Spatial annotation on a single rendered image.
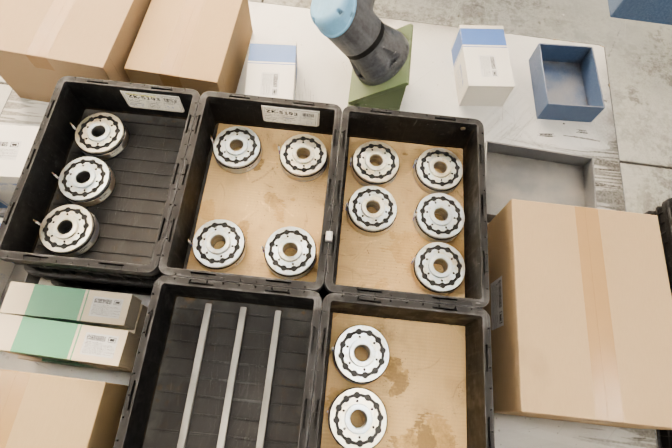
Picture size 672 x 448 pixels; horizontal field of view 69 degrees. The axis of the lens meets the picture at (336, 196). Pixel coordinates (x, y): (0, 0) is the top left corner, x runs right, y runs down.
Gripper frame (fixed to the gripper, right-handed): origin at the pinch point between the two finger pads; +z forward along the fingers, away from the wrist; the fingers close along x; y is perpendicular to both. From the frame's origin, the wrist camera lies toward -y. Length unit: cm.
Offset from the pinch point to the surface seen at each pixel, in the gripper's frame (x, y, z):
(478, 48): -21.5, -2.2, 30.8
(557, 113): 1.0, 10.4, 38.8
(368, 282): -43, 66, 25
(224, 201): -75, 53, 21
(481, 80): -20.4, 8.1, 30.9
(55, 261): -98, 73, 9
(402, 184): -38, 43, 25
